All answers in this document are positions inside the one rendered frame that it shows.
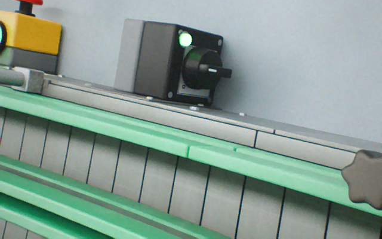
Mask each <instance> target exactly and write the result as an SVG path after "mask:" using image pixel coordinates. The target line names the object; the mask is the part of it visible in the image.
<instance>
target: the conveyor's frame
mask: <svg viewBox="0 0 382 239"><path fill-rule="evenodd" d="M44 79H49V80H51V83H50V84H48V88H45V87H43V88H42V93H41V94H40V95H43V96H47V97H52V98H54V99H59V100H64V101H67V102H70V103H75V104H77V105H82V106H87V107H92V108H96V109H101V110H103V111H108V112H112V113H115V114H119V115H123V116H127V117H133V118H137V119H140V120H144V121H148V122H152V123H154V124H162V125H165V126H169V127H172V128H177V129H179V130H183V131H188V132H193V133H197V134H201V135H204V136H208V137H212V138H215V139H220V140H223V141H227V142H233V143H237V144H240V145H244V146H248V147H251V148H255V149H259V150H262V151H267V152H271V153H274V154H278V155H283V156H286V157H291V158H296V159H299V160H303V161H308V162H311V163H315V164H319V165H322V166H325V167H329V168H334V169H336V170H342V169H343V168H344V167H345V166H347V165H349V164H350V163H352V162H353V160H354V157H355V154H356V153H357V151H358V150H362V149H363V150H369V151H377V152H380V153H382V143H379V142H373V141H369V140H364V139H358V138H355V137H349V136H344V135H340V134H335V133H330V132H326V131H321V130H316V129H312V128H307V127H299V126H296V125H291V124H286V123H282V122H277V121H272V120H268V119H264V118H258V117H254V116H247V114H246V113H242V112H238V113H234V112H229V111H224V110H219V109H211V108H197V107H193V106H183V105H175V104H170V103H161V102H152V101H147V100H143V99H135V98H132V97H127V96H123V95H119V94H114V93H110V92H106V91H101V90H96V89H93V88H88V87H83V86H78V85H75V84H82V85H85V84H91V85H92V86H95V87H103V88H111V89H114V88H113V87H109V86H106V85H101V84H96V83H92V82H87V81H82V80H79V79H73V78H68V77H65V76H64V75H60V74H58V75H52V74H47V73H45V74H44Z"/></svg>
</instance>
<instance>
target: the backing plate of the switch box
mask: <svg viewBox="0 0 382 239"><path fill-rule="evenodd" d="M75 85H78V86H83V87H88V88H93V89H96V90H101V91H106V92H110V93H114V94H119V95H123V96H127V97H132V98H135V99H143V100H147V101H152V102H161V103H170V104H175V105H183V106H193V107H197V108H211V109H219V110H222V108H214V107H211V106H204V104H201V103H198V104H197V105H195V104H190V103H181V102H173V101H168V100H161V99H154V98H152V97H145V96H141V95H137V94H133V93H127V92H124V91H119V90H114V89H111V88H103V87H95V86H92V85H91V84H85V85H82V84H75Z"/></svg>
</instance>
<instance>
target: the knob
mask: <svg viewBox="0 0 382 239"><path fill-rule="evenodd" d="M231 74H232V70H231V69H228V68H223V67H222V63H221V57H220V55H218V54H217V53H216V52H215V51H212V50H208V49H206V48H204V47H194V48H192V49H191V50H190V51H189V52H188V53H187V56H186V57H185V58H184V61H183V65H182V76H183V79H184V82H185V83H186V85H187V86H188V87H189V88H191V89H194V90H201V89H204V90H210V89H212V88H213V87H215V86H216V85H217V83H218V82H219V80H220V77H223V78H230V77H231Z"/></svg>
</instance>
